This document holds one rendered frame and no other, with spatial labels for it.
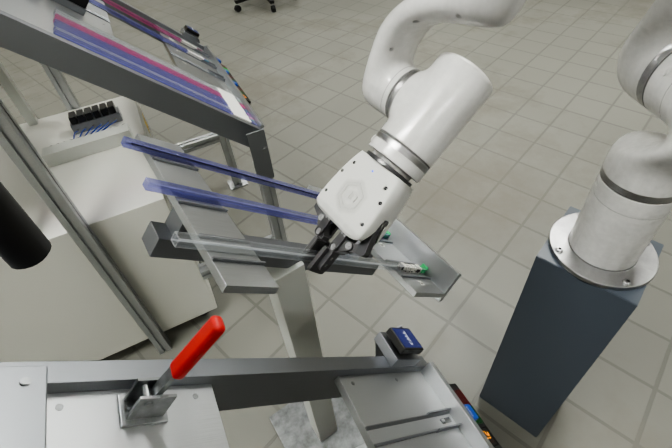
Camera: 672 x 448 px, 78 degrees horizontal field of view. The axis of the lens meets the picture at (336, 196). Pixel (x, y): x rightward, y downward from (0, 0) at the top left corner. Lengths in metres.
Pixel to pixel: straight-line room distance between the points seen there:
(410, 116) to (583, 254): 0.51
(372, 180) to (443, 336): 1.11
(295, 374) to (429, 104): 0.36
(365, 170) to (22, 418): 0.41
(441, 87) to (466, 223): 1.42
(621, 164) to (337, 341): 1.09
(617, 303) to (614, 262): 0.07
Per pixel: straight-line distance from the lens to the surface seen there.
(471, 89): 0.55
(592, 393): 1.63
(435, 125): 0.53
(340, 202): 0.55
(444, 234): 1.86
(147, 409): 0.40
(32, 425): 0.32
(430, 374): 0.72
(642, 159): 0.76
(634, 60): 0.76
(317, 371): 0.54
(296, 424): 1.46
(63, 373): 0.40
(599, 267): 0.93
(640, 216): 0.84
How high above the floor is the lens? 1.38
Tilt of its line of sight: 43 degrees down
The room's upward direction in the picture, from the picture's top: 6 degrees counter-clockwise
